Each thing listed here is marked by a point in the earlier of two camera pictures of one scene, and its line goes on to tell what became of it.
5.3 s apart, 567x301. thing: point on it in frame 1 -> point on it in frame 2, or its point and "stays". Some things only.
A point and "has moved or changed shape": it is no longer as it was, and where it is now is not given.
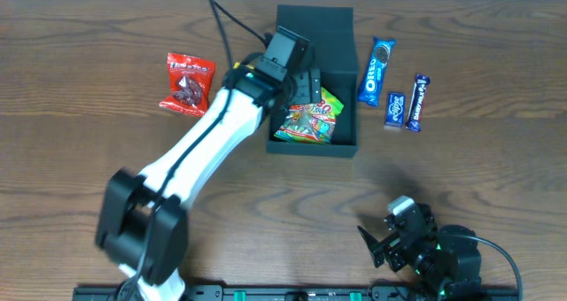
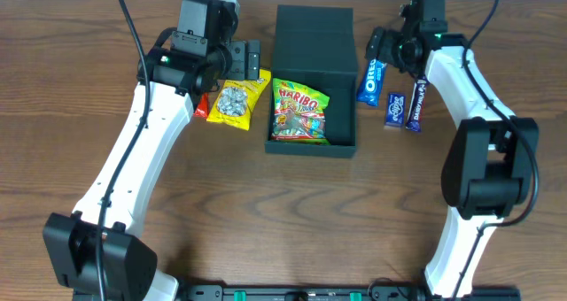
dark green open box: [330, 34] stays
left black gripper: [307, 88] -> [246, 59]
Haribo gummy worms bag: [314, 121] has moved or changed shape
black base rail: [301, 293] stays
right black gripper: [387, 243] -> [377, 44]
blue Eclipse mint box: [395, 110] stays
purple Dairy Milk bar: [415, 111] stays
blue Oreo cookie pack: [379, 57] stays
